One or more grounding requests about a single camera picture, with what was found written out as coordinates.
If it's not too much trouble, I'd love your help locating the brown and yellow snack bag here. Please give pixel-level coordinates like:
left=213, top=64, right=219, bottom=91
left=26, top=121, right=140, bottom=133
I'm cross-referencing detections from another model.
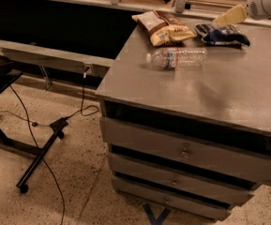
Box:
left=132, top=10, right=196, bottom=47

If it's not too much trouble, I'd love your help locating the bottom grey drawer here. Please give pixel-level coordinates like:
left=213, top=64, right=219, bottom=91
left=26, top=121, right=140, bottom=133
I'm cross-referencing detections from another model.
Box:
left=112, top=176, right=231, bottom=220

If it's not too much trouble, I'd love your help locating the long grey bench shelf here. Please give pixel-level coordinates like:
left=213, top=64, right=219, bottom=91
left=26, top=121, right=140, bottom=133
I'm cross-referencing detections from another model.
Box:
left=0, top=39, right=114, bottom=77

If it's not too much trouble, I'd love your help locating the middle grey drawer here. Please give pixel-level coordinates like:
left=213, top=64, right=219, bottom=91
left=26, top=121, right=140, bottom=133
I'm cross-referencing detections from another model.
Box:
left=107, top=152, right=254, bottom=206

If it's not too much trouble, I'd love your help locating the grey drawer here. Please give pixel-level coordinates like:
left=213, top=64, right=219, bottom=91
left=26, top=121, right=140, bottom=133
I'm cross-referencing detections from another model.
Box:
left=112, top=176, right=231, bottom=220
left=100, top=117, right=271, bottom=184
left=107, top=152, right=254, bottom=206

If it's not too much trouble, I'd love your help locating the top grey drawer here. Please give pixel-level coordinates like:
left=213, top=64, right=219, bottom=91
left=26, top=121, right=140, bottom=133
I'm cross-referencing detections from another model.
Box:
left=100, top=117, right=271, bottom=184

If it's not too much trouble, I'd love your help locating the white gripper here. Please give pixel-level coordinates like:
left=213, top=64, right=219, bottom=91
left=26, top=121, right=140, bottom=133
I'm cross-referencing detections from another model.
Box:
left=213, top=0, right=271, bottom=27

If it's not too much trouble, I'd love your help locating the clear plastic water bottle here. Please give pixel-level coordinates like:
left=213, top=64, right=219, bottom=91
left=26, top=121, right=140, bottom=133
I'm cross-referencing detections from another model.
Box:
left=146, top=47, right=207, bottom=69

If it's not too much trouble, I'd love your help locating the black hanging cable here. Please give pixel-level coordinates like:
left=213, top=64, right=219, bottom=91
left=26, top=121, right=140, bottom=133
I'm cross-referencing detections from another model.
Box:
left=63, top=65, right=100, bottom=121

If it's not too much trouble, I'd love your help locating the black floor cable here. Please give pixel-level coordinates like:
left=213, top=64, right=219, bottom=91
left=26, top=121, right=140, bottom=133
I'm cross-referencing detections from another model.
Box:
left=0, top=85, right=67, bottom=225

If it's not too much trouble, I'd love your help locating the grey drawer cabinet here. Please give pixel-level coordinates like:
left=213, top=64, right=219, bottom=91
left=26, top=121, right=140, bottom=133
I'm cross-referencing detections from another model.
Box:
left=97, top=25, right=271, bottom=211

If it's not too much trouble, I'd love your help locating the blue chip bag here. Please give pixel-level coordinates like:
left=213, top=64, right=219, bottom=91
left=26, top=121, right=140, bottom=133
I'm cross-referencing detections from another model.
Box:
left=195, top=23, right=250, bottom=46

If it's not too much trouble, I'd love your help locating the blue tape floor mark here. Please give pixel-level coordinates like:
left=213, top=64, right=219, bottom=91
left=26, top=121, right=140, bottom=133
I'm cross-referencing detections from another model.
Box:
left=143, top=202, right=172, bottom=225

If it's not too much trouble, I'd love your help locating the black rolling stand frame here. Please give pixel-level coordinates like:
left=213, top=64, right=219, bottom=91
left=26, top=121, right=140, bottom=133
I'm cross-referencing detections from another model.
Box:
left=0, top=70, right=68, bottom=194

